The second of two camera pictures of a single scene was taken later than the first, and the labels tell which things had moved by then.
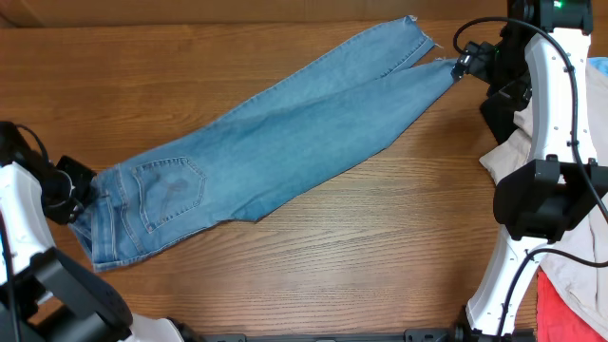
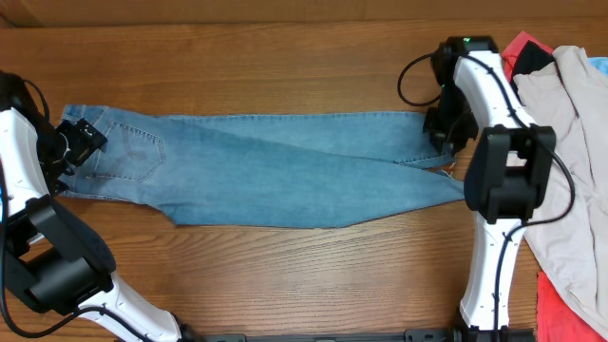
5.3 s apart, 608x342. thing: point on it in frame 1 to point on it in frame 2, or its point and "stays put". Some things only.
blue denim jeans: (344, 117) to (286, 171)
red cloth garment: (557, 320) stays put
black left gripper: (84, 176) to (85, 140)
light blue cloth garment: (600, 64) stays put
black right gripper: (476, 60) to (460, 137)
